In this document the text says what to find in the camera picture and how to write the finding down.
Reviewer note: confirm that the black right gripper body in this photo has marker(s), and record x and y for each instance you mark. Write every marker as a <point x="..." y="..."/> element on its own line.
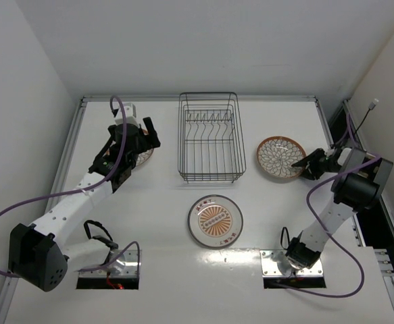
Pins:
<point x="315" y="163"/>

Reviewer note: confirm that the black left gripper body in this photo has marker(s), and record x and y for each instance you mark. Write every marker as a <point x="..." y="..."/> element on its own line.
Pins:
<point x="144" y="139"/>

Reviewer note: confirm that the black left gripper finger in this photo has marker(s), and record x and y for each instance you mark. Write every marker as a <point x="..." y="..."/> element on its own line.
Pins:
<point x="149" y="125"/>
<point x="153" y="140"/>

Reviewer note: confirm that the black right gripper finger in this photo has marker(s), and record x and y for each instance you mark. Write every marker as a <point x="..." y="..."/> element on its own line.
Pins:
<point x="313" y="157"/>
<point x="307" y="175"/>

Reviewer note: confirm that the brown floral pattern plate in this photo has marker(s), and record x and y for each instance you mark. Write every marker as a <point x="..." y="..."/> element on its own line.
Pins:
<point x="276" y="156"/>

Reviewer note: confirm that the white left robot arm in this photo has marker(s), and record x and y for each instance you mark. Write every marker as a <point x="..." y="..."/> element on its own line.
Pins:
<point x="39" y="253"/>

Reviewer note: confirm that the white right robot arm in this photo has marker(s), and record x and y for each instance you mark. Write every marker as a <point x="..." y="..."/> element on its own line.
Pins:
<point x="359" y="181"/>

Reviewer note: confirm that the brown lattice pattern plate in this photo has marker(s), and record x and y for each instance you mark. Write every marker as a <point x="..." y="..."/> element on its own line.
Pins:
<point x="144" y="157"/>

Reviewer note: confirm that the sunburst pattern plate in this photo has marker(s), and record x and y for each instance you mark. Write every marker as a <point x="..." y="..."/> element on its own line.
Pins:
<point x="215" y="222"/>

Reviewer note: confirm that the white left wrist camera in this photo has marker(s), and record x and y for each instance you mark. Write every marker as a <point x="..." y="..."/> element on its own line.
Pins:
<point x="130" y="112"/>

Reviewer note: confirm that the black wire dish rack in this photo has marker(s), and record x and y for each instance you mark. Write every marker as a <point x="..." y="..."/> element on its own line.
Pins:
<point x="210" y="140"/>

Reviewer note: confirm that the aluminium table frame rail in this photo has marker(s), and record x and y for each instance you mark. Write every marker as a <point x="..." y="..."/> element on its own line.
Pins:
<point x="202" y="96"/>

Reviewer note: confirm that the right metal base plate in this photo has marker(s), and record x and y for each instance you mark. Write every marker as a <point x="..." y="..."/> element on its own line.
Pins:
<point x="276" y="266"/>

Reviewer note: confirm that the metal base plate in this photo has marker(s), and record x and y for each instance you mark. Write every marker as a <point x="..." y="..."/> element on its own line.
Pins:
<point x="276" y="266"/>
<point x="125" y="267"/>

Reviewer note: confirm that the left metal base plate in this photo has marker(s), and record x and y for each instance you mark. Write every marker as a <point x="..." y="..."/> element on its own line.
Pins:
<point x="125" y="267"/>

